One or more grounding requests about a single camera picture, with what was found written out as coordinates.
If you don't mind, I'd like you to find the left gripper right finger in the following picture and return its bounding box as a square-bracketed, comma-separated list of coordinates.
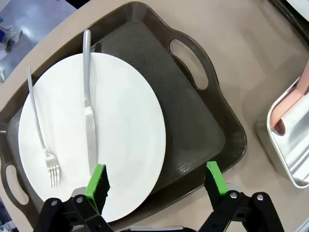
[197, 160, 284, 232]

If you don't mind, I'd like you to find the white round dinner plate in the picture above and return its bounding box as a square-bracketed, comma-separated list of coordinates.
[18, 52, 167, 223]

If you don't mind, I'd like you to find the rectangular stainless steel tin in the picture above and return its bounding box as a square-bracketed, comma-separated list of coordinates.
[255, 76, 309, 189]

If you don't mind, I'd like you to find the pink handled lint roller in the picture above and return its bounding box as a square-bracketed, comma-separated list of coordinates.
[269, 57, 309, 136]

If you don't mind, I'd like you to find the silver metal table knife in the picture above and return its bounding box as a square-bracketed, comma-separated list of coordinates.
[82, 29, 98, 177]

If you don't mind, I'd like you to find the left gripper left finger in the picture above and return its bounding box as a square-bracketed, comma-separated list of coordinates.
[35, 163, 114, 232]

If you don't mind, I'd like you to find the silver metal fork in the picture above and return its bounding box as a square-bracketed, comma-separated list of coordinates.
[27, 67, 61, 188]

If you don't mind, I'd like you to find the dark brown handled serving tray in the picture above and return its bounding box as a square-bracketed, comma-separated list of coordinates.
[0, 1, 248, 232]

